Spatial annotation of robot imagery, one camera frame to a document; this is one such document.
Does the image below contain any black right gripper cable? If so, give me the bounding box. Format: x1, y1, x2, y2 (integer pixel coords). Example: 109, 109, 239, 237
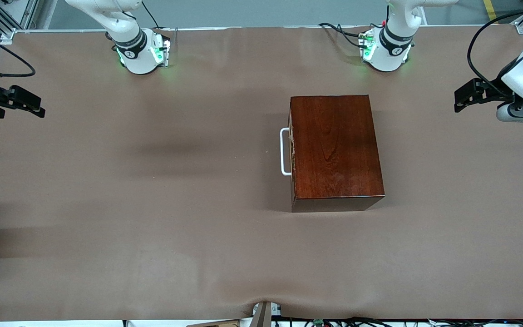
0, 25, 36, 80

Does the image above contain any white metal drawer handle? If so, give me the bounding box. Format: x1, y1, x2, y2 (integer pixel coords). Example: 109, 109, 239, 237
280, 128, 293, 177

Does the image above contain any wooden drawer with brown front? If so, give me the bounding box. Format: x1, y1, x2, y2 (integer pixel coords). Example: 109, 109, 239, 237
287, 111, 296, 183

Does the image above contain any dark brown wooden cabinet box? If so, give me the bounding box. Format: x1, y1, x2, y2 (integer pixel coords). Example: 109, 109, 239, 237
289, 94, 385, 213

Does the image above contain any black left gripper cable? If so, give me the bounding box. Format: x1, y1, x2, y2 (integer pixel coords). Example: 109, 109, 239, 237
467, 4, 523, 98

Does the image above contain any black arm base cable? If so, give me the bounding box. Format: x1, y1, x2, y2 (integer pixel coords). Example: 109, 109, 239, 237
318, 22, 371, 49
141, 0, 166, 31

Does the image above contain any aluminium table edge rail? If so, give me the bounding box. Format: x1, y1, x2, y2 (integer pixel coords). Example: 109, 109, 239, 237
0, 25, 523, 34

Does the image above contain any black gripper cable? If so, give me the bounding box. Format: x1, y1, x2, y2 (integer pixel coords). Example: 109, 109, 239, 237
0, 25, 36, 80
467, 4, 523, 98

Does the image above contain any brown table mat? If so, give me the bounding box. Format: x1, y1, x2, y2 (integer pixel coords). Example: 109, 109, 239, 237
0, 25, 523, 321

